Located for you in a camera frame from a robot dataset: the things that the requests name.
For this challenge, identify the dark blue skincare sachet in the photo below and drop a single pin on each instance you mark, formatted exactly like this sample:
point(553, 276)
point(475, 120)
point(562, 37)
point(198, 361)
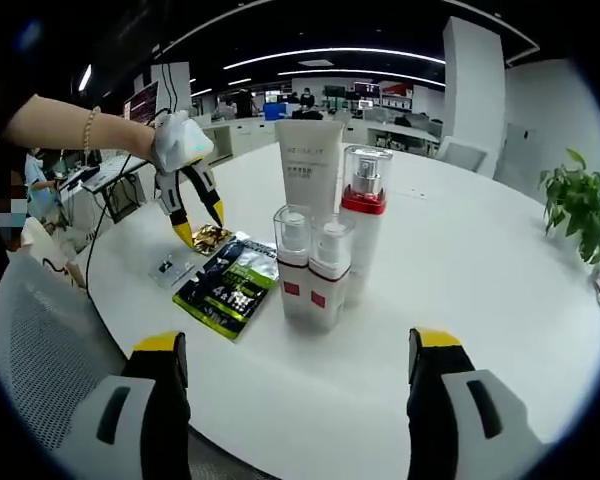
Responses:
point(215, 267)

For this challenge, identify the white skincare tube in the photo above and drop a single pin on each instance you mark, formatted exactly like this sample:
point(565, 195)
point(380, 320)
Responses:
point(307, 170)

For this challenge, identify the small white red-label bottle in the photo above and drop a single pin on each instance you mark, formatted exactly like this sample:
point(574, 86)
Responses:
point(295, 295)
point(330, 305)

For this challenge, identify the grey wall panel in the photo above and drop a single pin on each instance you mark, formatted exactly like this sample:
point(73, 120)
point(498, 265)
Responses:
point(520, 150)

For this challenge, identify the grey mesh office chair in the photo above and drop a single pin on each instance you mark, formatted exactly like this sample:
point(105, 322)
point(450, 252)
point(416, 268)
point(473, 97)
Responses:
point(45, 350)

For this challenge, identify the potted green plant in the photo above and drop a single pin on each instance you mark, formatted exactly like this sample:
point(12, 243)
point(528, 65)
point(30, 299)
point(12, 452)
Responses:
point(575, 205)

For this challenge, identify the long white counter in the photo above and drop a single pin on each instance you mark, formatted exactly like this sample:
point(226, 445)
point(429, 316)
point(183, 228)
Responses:
point(245, 137)

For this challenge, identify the monitor with red text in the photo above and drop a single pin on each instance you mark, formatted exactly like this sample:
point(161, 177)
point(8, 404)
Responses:
point(142, 102)

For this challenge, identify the gold skincare sachet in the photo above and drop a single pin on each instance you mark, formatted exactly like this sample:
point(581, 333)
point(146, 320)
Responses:
point(212, 240)

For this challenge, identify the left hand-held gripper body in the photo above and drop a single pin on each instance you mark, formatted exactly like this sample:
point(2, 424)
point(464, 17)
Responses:
point(180, 142)

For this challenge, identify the white side desk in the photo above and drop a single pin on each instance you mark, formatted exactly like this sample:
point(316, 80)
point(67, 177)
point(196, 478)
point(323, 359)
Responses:
point(115, 170)

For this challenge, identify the ceiling light strips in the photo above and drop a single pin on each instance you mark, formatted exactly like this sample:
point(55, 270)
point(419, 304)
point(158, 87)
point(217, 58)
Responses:
point(85, 77)

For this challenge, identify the green black skincare sachet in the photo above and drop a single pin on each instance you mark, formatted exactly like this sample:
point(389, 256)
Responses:
point(230, 305)

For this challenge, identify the clear plastic packet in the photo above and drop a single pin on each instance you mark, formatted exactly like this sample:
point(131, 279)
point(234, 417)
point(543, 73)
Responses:
point(175, 270)

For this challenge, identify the white office desk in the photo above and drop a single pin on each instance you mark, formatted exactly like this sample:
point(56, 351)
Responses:
point(400, 131)

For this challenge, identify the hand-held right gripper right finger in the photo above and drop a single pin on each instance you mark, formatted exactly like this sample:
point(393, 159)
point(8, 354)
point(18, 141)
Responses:
point(457, 425)

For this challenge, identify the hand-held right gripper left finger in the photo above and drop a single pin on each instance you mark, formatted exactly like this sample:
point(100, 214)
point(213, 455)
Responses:
point(130, 425)

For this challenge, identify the blue screen panel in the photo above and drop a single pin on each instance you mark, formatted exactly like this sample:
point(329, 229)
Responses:
point(275, 111)

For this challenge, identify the tall white red-collared bottle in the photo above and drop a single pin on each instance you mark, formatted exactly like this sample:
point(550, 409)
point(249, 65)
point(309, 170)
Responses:
point(362, 260)

